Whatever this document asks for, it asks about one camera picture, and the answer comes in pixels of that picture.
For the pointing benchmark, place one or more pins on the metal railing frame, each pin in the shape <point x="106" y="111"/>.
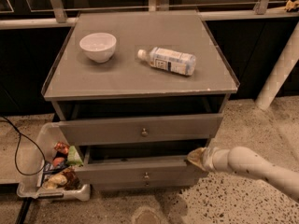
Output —
<point x="26" y="14"/>

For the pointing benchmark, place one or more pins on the grey bottom drawer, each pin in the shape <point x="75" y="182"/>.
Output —
<point x="150" y="184"/>

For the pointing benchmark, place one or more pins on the white slanted pole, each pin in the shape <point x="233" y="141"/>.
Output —
<point x="287" y="60"/>

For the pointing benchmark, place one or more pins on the grey top drawer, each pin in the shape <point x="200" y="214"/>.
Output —
<point x="139" y="130"/>

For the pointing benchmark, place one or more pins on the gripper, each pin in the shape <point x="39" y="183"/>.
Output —
<point x="209" y="160"/>

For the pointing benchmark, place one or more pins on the grey drawer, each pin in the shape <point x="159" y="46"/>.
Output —
<point x="139" y="130"/>
<point x="150" y="184"/>
<point x="132" y="162"/>

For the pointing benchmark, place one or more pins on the green snack packet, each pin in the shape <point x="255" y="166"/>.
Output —
<point x="73" y="158"/>

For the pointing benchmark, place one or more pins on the red snack can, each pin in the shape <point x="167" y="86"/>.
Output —
<point x="62" y="147"/>

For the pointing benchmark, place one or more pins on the clear plastic storage bin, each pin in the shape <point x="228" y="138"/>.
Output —
<point x="40" y="161"/>

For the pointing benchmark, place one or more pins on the brown snack bag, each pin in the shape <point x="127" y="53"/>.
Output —
<point x="66" y="179"/>

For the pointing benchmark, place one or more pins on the clear plastic water bottle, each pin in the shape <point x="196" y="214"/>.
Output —
<point x="169" y="60"/>

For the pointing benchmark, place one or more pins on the white ceramic bowl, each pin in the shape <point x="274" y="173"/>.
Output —
<point x="98" y="47"/>

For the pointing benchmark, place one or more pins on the grey drawer cabinet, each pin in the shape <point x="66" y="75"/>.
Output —
<point x="125" y="87"/>

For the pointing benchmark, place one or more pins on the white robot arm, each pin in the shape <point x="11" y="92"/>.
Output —
<point x="245" y="162"/>

